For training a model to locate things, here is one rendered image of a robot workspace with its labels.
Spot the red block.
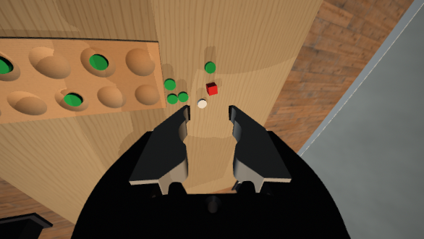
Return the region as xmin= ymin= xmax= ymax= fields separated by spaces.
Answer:
xmin=206 ymin=82 xmax=218 ymax=96

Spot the green disc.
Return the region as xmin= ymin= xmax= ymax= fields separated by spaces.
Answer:
xmin=0 ymin=56 xmax=14 ymax=74
xmin=164 ymin=78 xmax=176 ymax=91
xmin=89 ymin=54 xmax=109 ymax=70
xmin=64 ymin=93 xmax=83 ymax=106
xmin=205 ymin=62 xmax=216 ymax=74
xmin=178 ymin=91 xmax=189 ymax=102
xmin=167 ymin=93 xmax=178 ymax=104

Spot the orange wooden tray with round pockets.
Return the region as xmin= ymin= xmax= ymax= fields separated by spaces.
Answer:
xmin=0 ymin=37 xmax=166 ymax=124

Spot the beige disc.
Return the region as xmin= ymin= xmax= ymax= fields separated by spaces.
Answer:
xmin=197 ymin=98 xmax=207 ymax=109

